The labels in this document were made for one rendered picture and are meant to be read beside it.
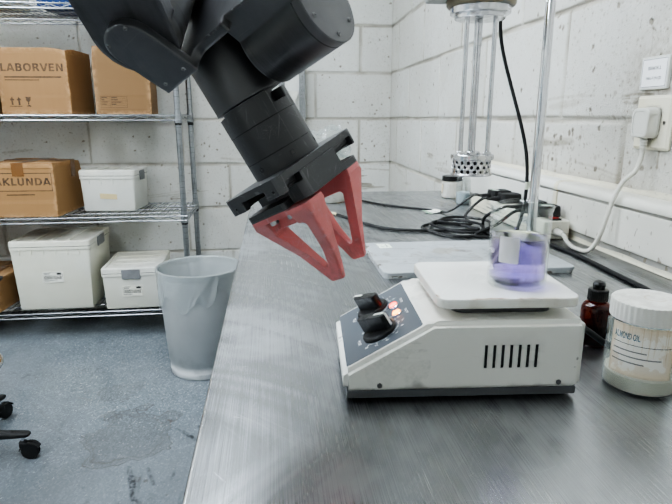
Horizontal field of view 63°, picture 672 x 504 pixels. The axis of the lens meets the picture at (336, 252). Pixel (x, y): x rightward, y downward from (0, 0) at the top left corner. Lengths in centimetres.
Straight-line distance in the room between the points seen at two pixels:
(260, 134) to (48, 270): 238
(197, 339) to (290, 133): 176
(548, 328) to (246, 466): 26
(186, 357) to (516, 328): 181
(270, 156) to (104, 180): 229
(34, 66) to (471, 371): 244
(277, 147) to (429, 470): 25
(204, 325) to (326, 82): 142
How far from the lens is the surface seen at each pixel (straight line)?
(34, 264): 276
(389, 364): 46
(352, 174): 44
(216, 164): 291
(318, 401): 47
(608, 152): 115
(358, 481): 39
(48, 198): 266
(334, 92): 290
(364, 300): 53
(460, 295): 46
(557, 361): 50
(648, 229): 97
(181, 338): 215
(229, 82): 42
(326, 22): 38
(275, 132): 41
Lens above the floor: 98
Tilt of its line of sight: 14 degrees down
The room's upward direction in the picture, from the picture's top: straight up
